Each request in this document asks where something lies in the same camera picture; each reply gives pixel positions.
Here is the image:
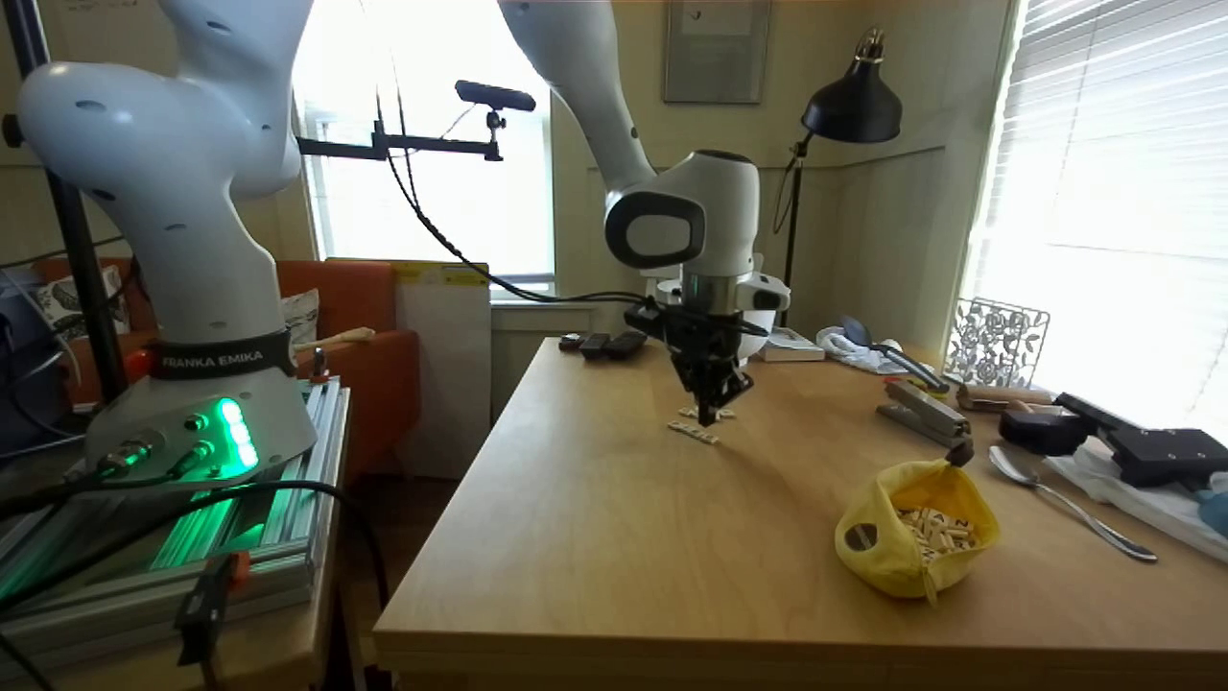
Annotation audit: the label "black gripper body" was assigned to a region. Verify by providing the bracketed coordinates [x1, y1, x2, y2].
[661, 303, 751, 377]

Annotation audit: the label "pile of white letter tiles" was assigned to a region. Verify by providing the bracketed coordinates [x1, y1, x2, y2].
[893, 498, 982, 562]

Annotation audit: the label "large black remote control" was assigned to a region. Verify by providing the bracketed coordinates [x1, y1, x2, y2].
[581, 331, 648, 367]

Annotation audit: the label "grey crumpled cloth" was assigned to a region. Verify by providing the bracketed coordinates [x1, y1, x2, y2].
[817, 320, 905, 377]

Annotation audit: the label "silver metal stapler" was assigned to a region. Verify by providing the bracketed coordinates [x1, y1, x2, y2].
[874, 377, 974, 451]

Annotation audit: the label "yellow banana shaped pouch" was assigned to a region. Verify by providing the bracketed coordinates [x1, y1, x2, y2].
[835, 459, 1005, 606]

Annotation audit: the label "bright glass window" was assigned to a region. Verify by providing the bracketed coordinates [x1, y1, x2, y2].
[295, 0, 562, 287]

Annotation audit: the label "brown wooden cylinder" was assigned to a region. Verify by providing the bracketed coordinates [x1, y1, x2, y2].
[956, 382, 1019, 414]

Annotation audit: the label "white panel board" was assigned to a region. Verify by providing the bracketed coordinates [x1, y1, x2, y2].
[392, 263, 501, 479]

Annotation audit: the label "black desk lamp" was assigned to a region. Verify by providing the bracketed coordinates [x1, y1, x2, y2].
[781, 33, 905, 322]

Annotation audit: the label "white lattice cube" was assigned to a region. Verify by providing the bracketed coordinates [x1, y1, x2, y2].
[946, 296, 1056, 397]

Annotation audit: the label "silver metal spoon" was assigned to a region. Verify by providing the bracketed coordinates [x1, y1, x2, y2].
[986, 442, 1163, 569]

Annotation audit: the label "orange cardboard box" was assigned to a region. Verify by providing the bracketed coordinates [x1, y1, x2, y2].
[278, 259, 425, 479]

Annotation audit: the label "white window blinds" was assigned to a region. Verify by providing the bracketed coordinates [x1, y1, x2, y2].
[959, 0, 1228, 438]

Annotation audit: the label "white cloth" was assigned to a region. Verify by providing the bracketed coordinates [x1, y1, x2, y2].
[1039, 438, 1228, 569]

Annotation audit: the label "flat black device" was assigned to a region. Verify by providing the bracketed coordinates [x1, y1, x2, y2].
[1107, 424, 1228, 491]

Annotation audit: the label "black orange handheld controller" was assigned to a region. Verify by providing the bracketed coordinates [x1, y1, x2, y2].
[171, 548, 251, 669]

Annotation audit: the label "black stand pole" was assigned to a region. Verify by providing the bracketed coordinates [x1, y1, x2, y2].
[3, 0, 130, 405]

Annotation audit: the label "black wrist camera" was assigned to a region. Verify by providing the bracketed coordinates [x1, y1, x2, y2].
[622, 296, 673, 343]

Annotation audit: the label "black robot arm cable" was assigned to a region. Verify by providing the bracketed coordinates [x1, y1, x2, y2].
[364, 0, 644, 314]

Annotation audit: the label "framed wall picture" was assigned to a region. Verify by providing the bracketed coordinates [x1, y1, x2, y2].
[661, 0, 781, 109]

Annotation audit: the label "black device with handle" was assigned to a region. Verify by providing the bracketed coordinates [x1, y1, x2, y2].
[996, 390, 1129, 462]

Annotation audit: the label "black camera by window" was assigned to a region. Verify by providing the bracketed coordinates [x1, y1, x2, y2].
[453, 77, 543, 117]

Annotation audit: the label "aluminium rail platform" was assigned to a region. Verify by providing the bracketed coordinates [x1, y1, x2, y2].
[0, 377, 357, 669]

